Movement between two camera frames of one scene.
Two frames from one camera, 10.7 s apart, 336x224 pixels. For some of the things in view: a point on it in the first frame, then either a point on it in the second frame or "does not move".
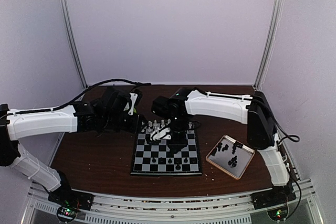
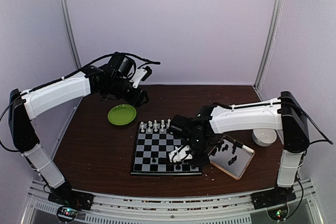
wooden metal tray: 231,156 does not move
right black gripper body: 182,139 -> 204,158
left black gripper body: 114,121 -> 134,99
